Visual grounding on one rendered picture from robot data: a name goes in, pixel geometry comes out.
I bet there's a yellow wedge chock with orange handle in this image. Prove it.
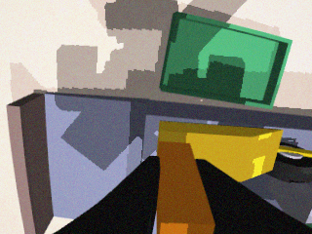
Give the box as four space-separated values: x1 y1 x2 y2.
156 121 284 234

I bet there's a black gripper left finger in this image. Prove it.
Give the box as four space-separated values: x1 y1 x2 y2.
54 156 160 234

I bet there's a green tray floor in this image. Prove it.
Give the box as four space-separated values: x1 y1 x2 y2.
167 19 278 101

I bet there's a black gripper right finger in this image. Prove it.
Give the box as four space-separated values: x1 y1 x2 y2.
195 159 312 234

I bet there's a green tray rim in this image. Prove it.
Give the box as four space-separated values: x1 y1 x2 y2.
159 12 293 109

